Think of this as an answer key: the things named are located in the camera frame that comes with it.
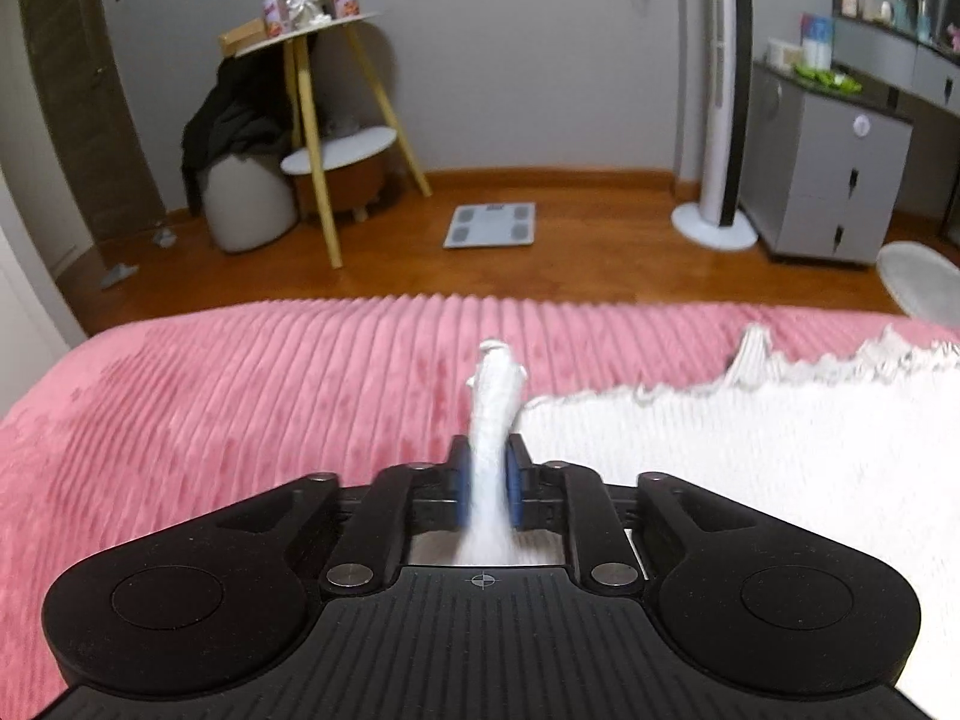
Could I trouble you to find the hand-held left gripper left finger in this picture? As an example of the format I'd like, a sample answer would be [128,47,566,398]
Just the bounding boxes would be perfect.
[216,435,477,596]

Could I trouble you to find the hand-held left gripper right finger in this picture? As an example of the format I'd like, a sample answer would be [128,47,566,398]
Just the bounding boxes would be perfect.
[504,435,752,596]

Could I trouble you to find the white ribbed sweater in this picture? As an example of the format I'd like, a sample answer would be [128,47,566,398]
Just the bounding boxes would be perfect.
[409,324,960,720]

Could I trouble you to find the dark clothes pile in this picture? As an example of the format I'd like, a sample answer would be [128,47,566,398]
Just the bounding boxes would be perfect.
[182,56,301,215]

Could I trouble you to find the pink ribbed blanket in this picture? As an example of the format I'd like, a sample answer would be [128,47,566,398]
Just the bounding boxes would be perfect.
[0,296,960,706]

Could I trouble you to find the grey bathroom scale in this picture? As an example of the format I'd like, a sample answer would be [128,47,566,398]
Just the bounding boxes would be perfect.
[442,201,538,250]

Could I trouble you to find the grey pouf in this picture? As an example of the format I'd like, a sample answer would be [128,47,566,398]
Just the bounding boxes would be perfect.
[202,154,299,254]

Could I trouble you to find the round side table yellow legs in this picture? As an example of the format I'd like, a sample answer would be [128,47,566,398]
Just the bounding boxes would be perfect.
[219,11,434,269]

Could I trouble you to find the grey drawer cabinet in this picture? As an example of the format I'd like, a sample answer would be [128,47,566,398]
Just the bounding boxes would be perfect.
[750,60,914,269]

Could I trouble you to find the white tower fan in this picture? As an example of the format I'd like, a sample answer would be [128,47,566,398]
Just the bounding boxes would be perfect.
[671,0,758,251]

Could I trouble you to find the white wardrobe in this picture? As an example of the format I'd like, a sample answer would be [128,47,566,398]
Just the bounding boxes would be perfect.
[0,165,87,355]

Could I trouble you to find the brown cardboard box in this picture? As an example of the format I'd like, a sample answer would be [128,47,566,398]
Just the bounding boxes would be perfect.
[219,19,268,58]

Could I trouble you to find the green item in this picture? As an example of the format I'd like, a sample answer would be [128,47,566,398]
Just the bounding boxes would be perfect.
[791,64,863,95]

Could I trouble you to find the blue and white pack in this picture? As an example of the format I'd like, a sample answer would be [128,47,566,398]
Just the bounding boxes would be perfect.
[801,13,835,68]

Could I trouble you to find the brown wooden door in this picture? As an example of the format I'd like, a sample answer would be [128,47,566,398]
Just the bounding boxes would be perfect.
[15,0,170,271]

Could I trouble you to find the grey dressing table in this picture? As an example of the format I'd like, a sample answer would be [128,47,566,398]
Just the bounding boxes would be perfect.
[832,15,960,241]

